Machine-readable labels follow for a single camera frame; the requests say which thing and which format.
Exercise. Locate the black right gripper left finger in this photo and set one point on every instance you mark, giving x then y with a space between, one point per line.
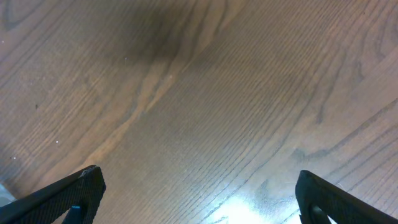
77 196

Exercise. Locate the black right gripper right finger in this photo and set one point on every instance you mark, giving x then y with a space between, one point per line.
322 202

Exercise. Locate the clear plastic container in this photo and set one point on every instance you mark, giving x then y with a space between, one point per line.
5 196

